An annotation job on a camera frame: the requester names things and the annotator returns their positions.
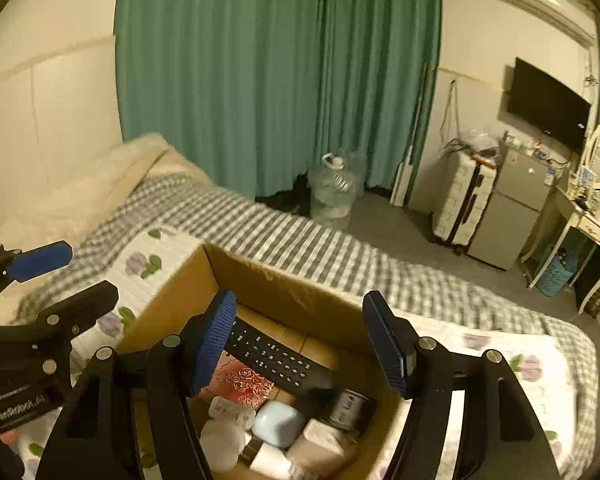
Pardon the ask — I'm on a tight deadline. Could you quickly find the white floral quilt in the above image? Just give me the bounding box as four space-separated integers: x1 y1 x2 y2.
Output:
16 226 577 479

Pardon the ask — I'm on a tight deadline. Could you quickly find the white mop handle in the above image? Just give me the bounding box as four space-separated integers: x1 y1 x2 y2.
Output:
390 62 428 208

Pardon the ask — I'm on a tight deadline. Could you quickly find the white suitcase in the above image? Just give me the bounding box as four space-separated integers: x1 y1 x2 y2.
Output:
432 151 498 250

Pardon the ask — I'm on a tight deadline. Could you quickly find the teal window curtain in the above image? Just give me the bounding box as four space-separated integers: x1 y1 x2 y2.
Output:
114 0 442 196

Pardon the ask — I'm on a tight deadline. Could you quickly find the blue waste basket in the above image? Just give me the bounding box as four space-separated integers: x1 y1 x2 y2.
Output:
536 248 578 297

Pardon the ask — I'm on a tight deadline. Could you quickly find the white dressing table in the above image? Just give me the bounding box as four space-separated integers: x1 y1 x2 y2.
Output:
519 188 600 314

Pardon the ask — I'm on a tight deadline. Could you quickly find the red rose pattern wallet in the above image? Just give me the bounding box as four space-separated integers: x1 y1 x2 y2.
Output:
200 351 274 411

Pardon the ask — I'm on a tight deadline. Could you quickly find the clear water jug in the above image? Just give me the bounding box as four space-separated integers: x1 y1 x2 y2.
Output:
309 153 358 230

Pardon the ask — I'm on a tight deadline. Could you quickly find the light blue earbuds case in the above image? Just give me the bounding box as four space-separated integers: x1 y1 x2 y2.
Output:
251 400 308 450

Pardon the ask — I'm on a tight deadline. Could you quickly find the black wall television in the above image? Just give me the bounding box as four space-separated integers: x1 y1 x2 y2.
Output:
507 58 591 154

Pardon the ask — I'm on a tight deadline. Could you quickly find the grey checked bed sheet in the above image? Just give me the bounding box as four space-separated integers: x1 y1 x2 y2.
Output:
16 174 598 479

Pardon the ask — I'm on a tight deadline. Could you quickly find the grey mini fridge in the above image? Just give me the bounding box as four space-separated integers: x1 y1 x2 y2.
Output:
468 146 555 271

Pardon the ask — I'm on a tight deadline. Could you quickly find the black remote control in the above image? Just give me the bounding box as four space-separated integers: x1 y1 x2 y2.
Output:
225 318 338 396

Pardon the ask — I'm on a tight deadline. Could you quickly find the beige pillow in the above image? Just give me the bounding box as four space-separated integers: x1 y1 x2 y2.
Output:
0 131 211 311

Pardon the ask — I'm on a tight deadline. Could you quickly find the brown cardboard box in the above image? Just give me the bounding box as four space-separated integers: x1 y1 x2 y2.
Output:
119 240 408 479

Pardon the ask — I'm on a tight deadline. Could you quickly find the white charger adapter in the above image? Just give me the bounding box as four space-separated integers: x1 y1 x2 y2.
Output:
285 418 358 478

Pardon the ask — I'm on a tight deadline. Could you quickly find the white air conditioner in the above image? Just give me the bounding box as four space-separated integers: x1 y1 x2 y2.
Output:
506 0 597 48

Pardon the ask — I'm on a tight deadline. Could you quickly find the small black box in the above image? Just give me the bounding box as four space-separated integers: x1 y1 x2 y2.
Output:
322 389 377 434

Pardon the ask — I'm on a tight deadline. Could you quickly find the white plug charger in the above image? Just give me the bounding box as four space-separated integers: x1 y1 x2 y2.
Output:
239 439 297 480

